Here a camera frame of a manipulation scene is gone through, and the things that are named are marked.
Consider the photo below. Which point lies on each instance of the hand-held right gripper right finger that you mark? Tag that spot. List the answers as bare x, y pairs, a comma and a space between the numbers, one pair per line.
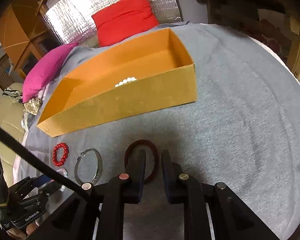
167, 180

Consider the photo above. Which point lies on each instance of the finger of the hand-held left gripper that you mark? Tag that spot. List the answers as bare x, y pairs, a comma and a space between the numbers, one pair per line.
43, 178
52, 191

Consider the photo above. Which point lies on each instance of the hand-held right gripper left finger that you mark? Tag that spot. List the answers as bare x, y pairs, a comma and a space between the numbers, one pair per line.
140, 180

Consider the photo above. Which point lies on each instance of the dark maroon bangle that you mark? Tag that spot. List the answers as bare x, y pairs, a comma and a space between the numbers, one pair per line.
142, 142

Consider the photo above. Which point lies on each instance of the orange cardboard box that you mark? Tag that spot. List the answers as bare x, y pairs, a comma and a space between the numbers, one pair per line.
115, 110

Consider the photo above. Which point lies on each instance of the person's left hand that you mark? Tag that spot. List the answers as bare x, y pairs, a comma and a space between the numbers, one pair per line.
31, 230

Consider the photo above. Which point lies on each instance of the silver metal bangle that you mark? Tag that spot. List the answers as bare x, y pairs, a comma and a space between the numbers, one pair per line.
100, 166

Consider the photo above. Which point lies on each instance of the beige sofa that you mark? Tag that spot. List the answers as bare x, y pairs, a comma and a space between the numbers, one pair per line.
5, 120

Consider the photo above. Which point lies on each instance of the black and white patterned cloth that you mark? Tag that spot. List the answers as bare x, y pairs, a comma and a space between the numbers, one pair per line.
12, 93

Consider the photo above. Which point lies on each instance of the grey blanket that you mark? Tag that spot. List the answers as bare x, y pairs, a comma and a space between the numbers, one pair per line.
240, 105

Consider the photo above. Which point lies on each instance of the pink pillow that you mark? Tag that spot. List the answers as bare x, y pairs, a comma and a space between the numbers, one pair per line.
45, 70

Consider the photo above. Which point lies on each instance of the rattan cabinet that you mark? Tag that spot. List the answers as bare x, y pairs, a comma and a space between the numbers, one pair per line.
2, 70

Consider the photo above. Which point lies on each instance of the orange wooden cabinet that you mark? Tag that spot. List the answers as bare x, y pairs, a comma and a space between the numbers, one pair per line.
15, 30

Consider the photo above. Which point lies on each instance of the red pillow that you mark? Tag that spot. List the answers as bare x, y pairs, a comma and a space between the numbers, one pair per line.
125, 20

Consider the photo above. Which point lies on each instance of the silver foil insulation panel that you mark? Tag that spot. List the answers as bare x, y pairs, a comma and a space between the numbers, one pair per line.
72, 17

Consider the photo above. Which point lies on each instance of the wooden table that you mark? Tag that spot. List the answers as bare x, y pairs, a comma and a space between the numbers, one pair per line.
297, 42

